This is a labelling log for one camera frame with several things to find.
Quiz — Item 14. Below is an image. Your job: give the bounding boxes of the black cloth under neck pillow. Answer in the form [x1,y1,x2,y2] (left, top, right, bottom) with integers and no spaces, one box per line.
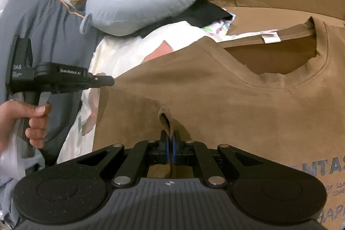
[130,0,234,38]

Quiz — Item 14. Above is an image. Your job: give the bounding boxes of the dark grey pillow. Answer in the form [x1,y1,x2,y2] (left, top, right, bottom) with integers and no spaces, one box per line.
[1,0,104,166]

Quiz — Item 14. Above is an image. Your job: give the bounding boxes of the pastel patterned cloth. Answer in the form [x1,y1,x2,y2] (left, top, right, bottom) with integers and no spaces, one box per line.
[202,13,236,37]

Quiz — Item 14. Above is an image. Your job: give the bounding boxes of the cream bear print blanket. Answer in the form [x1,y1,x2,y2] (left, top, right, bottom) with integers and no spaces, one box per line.
[57,21,280,163]

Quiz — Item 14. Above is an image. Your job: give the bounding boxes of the person's left hand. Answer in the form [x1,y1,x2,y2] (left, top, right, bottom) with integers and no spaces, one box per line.
[0,100,52,152]

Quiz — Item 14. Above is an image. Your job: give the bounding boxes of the brown t-shirt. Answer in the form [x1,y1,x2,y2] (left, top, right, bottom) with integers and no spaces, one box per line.
[93,17,344,229]

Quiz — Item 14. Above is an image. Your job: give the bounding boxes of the blue-grey neck pillow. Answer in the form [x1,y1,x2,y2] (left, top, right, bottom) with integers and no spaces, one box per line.
[80,0,196,36]

